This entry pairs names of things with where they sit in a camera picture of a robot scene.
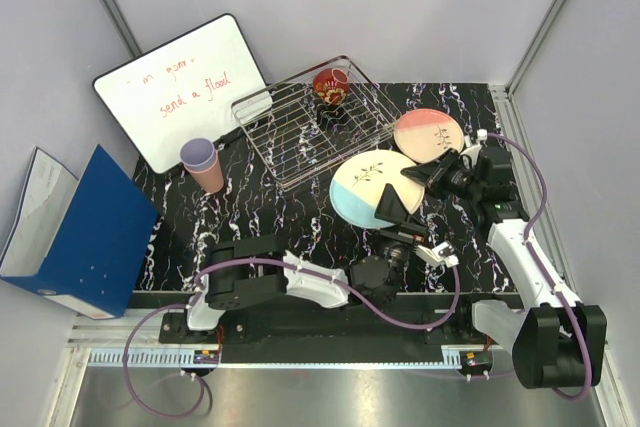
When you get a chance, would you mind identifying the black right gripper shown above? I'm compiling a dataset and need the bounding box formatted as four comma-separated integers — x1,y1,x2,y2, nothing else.
401,148,483,203

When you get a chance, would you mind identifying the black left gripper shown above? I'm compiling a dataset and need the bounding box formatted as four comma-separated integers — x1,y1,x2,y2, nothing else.
370,185,426,302

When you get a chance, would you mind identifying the cream pink plate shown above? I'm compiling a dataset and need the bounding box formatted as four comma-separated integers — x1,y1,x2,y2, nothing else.
393,108,465,164

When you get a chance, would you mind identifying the teal plate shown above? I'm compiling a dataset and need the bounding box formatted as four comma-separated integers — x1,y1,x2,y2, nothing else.
329,149,425,229

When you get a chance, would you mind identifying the wire dish rack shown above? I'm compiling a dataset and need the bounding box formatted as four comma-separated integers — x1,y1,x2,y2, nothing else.
231,55,401,191

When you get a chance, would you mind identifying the red floral ceramic bowl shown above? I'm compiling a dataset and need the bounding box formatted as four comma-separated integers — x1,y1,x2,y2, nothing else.
313,67,350,105

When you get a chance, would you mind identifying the pink plastic cup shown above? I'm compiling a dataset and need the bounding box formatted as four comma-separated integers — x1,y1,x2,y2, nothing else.
183,149,224,194

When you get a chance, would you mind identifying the lilac plastic cup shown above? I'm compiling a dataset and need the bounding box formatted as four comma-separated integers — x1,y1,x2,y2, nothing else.
180,138,217,172

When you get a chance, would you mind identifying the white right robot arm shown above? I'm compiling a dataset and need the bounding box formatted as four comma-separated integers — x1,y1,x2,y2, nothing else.
401,146,607,394

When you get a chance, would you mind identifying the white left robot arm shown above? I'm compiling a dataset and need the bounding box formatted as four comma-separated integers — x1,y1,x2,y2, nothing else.
180,184,426,343

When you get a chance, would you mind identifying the black marble pattern mat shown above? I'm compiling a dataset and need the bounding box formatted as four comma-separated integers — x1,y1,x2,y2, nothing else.
133,83,516,298

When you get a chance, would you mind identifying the white dry-erase board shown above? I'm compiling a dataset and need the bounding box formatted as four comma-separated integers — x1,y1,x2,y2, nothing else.
93,13,266,173

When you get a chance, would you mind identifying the blue binder folder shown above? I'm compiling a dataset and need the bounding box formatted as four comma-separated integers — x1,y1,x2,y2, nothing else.
1,146,159,320

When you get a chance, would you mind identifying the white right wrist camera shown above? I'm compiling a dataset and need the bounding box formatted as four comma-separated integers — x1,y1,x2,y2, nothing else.
461,129,488,169

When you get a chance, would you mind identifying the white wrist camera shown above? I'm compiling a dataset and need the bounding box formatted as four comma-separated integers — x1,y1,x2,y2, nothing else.
415,241,459,268
461,129,488,169

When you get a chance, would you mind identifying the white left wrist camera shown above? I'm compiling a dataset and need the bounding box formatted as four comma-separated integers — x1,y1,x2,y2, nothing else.
415,241,459,268

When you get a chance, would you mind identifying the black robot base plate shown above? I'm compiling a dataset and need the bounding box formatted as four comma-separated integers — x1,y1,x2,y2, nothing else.
159,293,494,352

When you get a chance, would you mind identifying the white slotted cable duct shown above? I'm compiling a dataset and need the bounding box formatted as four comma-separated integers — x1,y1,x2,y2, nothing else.
89,345,491,370

